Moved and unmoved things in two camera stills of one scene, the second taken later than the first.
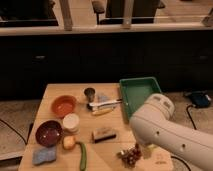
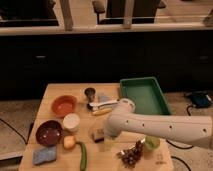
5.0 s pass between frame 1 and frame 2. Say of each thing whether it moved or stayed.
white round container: stayed
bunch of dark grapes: stayed
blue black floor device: stayed
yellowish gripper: moved
